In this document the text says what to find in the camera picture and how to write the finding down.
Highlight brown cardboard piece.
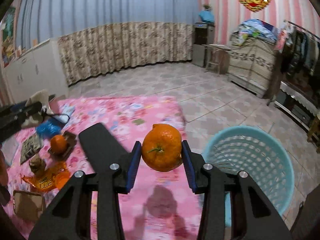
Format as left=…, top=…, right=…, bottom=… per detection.
left=13, top=190, right=46, bottom=223

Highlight orange mandarin fruit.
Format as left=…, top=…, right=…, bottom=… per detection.
left=50, top=134, right=68, bottom=154
left=142, top=124, right=182, bottom=172

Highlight floral beige curtain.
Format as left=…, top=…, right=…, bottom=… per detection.
left=57, top=22, right=193, bottom=86

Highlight blue bag on dispenser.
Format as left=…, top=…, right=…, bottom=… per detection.
left=199, top=10, right=215, bottom=24

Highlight light blue tissue pack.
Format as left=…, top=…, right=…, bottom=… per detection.
left=53, top=104, right=75, bottom=125

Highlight brown square tray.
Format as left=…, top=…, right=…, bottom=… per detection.
left=48, top=131, right=76, bottom=161

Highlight brown paper trash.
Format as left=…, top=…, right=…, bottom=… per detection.
left=29, top=153, right=46, bottom=177

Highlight blue crinkled plastic wrapper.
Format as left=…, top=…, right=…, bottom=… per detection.
left=35, top=118, right=63, bottom=139

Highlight wooden stool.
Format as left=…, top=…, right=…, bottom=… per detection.
left=307, top=116, right=319, bottom=154

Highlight orange plastic wrapper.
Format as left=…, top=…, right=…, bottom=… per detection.
left=21, top=161, right=71, bottom=192

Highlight pile of folded clothes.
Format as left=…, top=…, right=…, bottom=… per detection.
left=229, top=19, right=279, bottom=46

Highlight dark patterned snack bag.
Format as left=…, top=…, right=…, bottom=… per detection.
left=20, top=133, right=43, bottom=165

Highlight small wooden side table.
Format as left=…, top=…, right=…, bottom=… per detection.
left=204, top=43, right=232, bottom=74

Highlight grey water dispenser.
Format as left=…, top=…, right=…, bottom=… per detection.
left=192, top=22, right=215, bottom=67

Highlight light blue plastic basket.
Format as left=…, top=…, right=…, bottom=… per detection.
left=202, top=126, right=295, bottom=215

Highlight white cabinet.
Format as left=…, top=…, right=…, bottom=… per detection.
left=4, top=39, right=68, bottom=103

